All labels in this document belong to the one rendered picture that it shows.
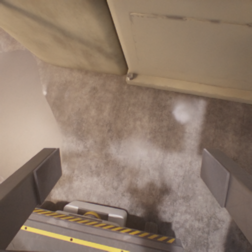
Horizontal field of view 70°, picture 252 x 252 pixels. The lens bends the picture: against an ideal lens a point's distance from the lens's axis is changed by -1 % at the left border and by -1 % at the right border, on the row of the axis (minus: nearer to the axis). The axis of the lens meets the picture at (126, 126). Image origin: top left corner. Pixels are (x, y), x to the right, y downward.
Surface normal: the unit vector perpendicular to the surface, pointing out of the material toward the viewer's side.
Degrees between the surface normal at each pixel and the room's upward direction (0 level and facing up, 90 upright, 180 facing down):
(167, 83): 0
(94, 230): 0
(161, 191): 0
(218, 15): 90
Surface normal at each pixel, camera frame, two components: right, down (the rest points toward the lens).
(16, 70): -0.16, -0.15
